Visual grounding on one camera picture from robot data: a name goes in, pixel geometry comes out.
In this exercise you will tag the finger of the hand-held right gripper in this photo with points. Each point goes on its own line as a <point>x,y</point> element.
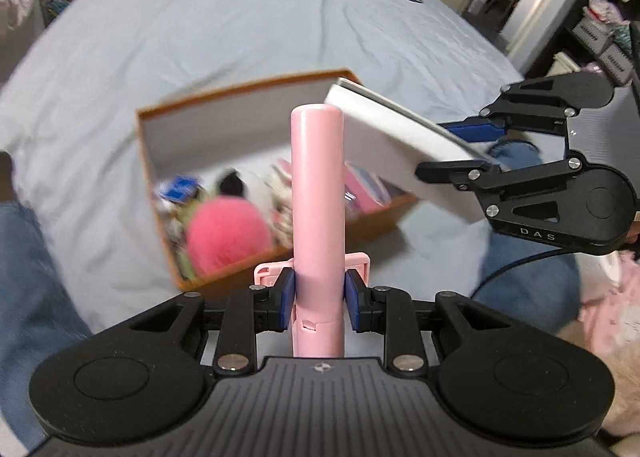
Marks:
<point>475,131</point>
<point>520,172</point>

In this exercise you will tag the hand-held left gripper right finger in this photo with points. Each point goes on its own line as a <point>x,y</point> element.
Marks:
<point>352,299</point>

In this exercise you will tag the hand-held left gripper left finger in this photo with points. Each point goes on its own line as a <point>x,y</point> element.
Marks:
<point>286,297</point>

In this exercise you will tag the orange cardboard box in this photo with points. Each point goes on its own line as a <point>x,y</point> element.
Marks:
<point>220,279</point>

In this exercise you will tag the pink fluffy plush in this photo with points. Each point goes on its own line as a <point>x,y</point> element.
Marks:
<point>227,237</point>

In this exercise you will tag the pink tube case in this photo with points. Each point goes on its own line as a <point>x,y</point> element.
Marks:
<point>317,212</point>

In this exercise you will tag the pink card album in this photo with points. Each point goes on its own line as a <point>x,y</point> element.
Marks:
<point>365,187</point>

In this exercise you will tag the pink patterned cloth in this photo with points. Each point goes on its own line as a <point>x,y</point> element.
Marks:
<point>612,297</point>

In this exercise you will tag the white drawer cabinet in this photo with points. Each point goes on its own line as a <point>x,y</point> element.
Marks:
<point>562,64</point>

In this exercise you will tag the person's right leg in jeans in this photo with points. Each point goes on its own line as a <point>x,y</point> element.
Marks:
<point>530,297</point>

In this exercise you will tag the person's leg in jeans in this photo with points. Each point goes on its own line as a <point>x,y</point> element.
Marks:
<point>35,312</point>
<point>530,297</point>

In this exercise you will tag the black and white panda plush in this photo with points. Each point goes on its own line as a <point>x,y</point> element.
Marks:
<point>235,184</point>

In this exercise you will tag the gingham storage basket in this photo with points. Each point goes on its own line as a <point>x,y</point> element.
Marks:
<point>616,63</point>
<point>592,34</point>

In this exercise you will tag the cream fluffy garment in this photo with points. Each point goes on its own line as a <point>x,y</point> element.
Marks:
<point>610,382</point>

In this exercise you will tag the person's left leg in jeans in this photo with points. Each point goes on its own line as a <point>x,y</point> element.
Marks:
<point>35,312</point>

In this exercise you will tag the person's left brown sock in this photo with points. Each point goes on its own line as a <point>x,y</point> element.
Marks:
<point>5,177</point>

